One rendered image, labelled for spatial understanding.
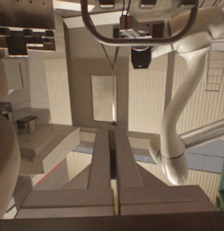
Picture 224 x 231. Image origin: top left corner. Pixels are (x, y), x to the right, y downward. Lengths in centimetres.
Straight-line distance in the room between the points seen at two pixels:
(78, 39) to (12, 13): 239
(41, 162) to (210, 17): 273
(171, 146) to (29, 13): 116
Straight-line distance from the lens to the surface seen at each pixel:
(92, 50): 345
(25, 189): 370
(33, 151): 302
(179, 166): 78
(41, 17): 132
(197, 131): 100
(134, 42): 30
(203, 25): 61
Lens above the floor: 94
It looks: 16 degrees up
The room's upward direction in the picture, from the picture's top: 179 degrees clockwise
